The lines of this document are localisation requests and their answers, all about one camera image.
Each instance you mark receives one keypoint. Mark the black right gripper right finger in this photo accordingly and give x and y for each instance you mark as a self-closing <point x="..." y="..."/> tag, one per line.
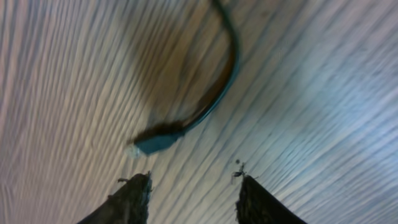
<point x="258" y="206"/>

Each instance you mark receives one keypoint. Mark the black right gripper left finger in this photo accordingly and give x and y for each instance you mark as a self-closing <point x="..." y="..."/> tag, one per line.
<point x="128" y="205"/>

